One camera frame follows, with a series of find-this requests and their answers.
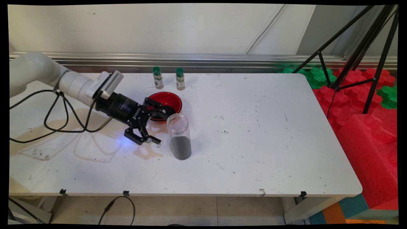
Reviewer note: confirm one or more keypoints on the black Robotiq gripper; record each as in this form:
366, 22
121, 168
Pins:
124, 109

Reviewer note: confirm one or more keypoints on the clear plastic jar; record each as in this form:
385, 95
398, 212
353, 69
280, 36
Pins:
179, 127

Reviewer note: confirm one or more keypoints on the black seeds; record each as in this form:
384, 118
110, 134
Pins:
181, 149

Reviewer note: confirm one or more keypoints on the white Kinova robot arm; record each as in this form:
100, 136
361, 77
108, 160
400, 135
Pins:
38, 68

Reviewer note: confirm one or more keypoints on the red bowl with black rim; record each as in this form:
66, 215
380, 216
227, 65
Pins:
168, 98

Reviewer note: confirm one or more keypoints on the green-capped spice bottle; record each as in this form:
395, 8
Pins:
158, 79
180, 81

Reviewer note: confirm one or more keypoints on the green foam block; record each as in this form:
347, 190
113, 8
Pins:
388, 97
314, 78
287, 70

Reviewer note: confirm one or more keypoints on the blue foam mat tile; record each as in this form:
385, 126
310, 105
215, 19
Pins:
318, 218

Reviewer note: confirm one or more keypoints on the orange foam mat tile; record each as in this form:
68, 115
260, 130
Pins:
334, 214

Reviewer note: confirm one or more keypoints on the teal foam mat tile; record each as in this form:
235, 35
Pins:
353, 206

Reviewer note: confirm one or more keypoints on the large red foam block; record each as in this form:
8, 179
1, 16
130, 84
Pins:
369, 152

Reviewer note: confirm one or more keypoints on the black tripod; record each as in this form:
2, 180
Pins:
362, 47

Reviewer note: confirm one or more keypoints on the orange foam strip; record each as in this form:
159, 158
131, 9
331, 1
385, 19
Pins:
365, 221

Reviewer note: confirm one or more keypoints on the silver white wrist camera box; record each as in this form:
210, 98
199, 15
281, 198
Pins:
109, 82

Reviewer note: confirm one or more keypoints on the aluminium wall rail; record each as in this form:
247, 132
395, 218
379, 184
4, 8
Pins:
222, 58

